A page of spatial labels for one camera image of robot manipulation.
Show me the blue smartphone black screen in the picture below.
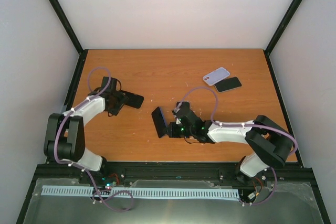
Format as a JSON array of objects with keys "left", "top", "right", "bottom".
[{"left": 176, "top": 101, "right": 190, "bottom": 109}]

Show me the black phone case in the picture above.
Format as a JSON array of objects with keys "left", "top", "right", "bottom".
[{"left": 121, "top": 90, "right": 144, "bottom": 109}]

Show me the dark blue phone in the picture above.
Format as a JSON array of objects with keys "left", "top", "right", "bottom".
[{"left": 151, "top": 107, "right": 167, "bottom": 138}]

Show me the clear magsafe phone case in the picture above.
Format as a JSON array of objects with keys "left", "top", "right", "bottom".
[{"left": 174, "top": 101, "right": 190, "bottom": 112}]

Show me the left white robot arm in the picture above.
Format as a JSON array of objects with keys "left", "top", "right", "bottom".
[{"left": 44, "top": 77, "right": 128, "bottom": 184}]

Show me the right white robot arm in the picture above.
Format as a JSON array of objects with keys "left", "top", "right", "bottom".
[{"left": 164, "top": 102, "right": 298, "bottom": 178}]

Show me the lavender phone case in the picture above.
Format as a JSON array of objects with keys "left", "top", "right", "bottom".
[{"left": 202, "top": 67, "right": 230, "bottom": 86}]

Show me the white phone black screen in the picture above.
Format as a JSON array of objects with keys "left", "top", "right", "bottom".
[{"left": 215, "top": 77, "right": 242, "bottom": 92}]

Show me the left controller board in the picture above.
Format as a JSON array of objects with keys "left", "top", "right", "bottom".
[{"left": 101, "top": 173, "right": 120, "bottom": 189}]

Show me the right controller wiring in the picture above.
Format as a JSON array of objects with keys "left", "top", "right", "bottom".
[{"left": 246, "top": 176, "right": 266, "bottom": 201}]

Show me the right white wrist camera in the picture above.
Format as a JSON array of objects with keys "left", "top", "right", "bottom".
[{"left": 172, "top": 103, "right": 183, "bottom": 115}]

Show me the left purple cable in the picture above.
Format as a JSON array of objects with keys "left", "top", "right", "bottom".
[{"left": 54, "top": 66, "right": 112, "bottom": 166}]

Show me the left black table rail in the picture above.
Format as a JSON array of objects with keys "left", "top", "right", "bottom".
[{"left": 44, "top": 50, "right": 88, "bottom": 162}]

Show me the black table rail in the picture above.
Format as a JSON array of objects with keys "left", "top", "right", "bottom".
[
  {"left": 44, "top": 50, "right": 88, "bottom": 162},
  {"left": 264, "top": 49, "right": 305, "bottom": 167}
]

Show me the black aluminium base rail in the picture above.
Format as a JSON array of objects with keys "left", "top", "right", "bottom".
[{"left": 34, "top": 161, "right": 316, "bottom": 190}]

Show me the light blue cable duct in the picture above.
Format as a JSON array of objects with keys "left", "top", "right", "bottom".
[{"left": 40, "top": 185, "right": 239, "bottom": 201}]

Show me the right black table rail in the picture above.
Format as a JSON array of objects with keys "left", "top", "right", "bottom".
[{"left": 264, "top": 49, "right": 305, "bottom": 167}]

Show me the left black frame post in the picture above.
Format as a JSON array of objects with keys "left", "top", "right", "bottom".
[{"left": 48, "top": 0, "right": 84, "bottom": 55}]

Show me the black frame post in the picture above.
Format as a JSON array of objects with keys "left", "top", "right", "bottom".
[
  {"left": 264, "top": 0, "right": 303, "bottom": 57},
  {"left": 48, "top": 0, "right": 84, "bottom": 55}
]

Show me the right black frame post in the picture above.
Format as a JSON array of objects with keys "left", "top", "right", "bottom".
[{"left": 264, "top": 0, "right": 303, "bottom": 57}]

